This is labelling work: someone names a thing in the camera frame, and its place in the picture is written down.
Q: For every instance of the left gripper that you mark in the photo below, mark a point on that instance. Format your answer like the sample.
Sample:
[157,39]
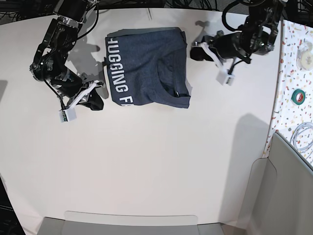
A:
[222,46]

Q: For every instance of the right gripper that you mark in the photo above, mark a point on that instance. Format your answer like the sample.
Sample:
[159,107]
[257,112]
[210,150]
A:
[79,91]

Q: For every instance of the dark blue t-shirt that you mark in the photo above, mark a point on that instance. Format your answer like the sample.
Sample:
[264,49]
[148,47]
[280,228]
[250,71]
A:
[148,66]

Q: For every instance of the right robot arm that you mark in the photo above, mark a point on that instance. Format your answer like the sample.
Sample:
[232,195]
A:
[48,65]

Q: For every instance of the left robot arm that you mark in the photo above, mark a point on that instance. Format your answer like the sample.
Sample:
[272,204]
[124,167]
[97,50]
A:
[256,36]

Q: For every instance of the clear tape dispenser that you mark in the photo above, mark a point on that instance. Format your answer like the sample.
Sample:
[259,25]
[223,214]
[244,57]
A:
[305,56]

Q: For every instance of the green tape roll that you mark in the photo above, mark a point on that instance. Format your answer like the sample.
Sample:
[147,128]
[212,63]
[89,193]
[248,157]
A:
[298,97]

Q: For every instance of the terrazzo patterned side table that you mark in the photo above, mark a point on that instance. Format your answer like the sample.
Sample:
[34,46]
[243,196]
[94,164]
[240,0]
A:
[293,122]

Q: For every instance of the grey chair bottom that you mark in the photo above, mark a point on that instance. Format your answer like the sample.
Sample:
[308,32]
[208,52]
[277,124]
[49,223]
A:
[82,223]

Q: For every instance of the grey chair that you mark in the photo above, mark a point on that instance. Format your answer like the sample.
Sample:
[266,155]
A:
[82,223]
[279,198]

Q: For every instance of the grey chair right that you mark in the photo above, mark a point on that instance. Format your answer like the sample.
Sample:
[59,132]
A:
[279,198]

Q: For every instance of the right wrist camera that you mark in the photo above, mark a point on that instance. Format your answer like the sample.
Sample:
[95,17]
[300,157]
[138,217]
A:
[67,115]

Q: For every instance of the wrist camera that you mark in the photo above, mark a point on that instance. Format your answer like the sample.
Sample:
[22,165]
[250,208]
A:
[224,78]
[67,115]

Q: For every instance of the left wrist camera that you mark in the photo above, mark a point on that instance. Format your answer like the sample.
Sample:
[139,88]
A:
[224,78]

